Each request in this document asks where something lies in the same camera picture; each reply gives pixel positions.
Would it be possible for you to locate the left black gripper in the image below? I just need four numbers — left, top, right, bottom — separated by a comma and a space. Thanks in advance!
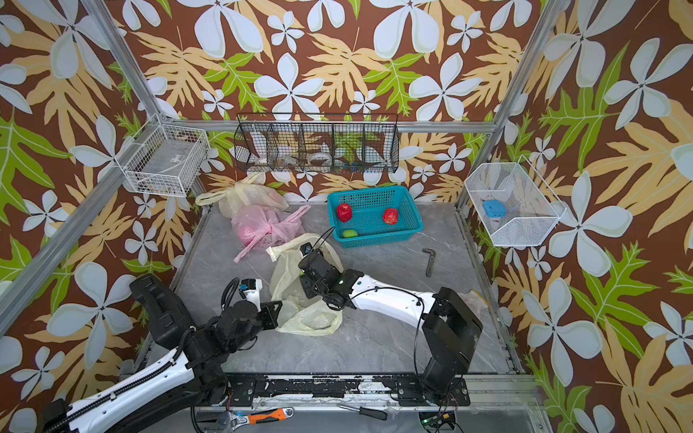
230, 298, 285, 354

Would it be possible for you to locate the yellow plastic bag with fruit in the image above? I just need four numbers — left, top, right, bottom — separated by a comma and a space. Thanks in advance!
266, 233, 343, 337

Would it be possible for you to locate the red apple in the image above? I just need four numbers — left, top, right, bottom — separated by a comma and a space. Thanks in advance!
337, 203, 353, 223

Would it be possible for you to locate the teal plastic basket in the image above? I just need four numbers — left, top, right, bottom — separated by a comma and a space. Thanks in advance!
328, 186, 424, 248

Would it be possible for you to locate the red fruit toy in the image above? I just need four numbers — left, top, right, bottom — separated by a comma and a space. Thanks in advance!
383, 207, 399, 226

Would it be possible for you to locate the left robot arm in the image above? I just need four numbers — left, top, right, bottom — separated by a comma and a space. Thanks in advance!
35, 274, 283, 432

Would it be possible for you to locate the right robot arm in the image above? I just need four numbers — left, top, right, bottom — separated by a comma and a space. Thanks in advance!
299, 244, 483, 404

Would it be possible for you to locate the pink plastic bag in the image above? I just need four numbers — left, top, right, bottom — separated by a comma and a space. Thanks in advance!
231, 205, 311, 263

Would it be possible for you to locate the pale yellow bag at back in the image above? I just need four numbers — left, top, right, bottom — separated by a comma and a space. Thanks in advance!
195, 172, 290, 219

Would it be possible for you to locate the orange adjustable wrench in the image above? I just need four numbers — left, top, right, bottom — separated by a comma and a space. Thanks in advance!
218, 408, 294, 432

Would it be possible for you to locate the grey allen key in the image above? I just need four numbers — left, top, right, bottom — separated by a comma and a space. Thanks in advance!
422, 248, 437, 278

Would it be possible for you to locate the blue object in basket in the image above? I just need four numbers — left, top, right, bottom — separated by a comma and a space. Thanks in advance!
483, 200, 507, 219

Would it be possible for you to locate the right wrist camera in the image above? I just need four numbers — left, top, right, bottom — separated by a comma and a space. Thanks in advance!
300, 243, 314, 257

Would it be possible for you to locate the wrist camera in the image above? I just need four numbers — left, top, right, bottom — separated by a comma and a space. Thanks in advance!
239, 279, 263, 311
300, 243, 314, 257

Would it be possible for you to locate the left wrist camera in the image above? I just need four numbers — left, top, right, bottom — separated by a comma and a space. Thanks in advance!
239, 279, 263, 311

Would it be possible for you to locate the black wire basket rear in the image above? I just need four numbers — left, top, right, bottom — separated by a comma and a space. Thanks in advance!
231, 112, 401, 174

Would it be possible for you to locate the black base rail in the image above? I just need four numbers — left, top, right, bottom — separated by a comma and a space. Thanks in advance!
203, 373, 471, 409

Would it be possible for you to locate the black handled screwdriver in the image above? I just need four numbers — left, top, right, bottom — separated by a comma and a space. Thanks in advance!
337, 403, 388, 421

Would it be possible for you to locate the white wire basket left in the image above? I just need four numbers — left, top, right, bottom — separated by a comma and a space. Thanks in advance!
117, 115, 210, 198

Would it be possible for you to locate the white wire basket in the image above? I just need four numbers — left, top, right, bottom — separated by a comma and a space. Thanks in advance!
117, 115, 210, 198
465, 157, 568, 249

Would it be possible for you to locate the white wire basket right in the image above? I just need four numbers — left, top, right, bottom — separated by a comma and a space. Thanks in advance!
465, 157, 568, 249

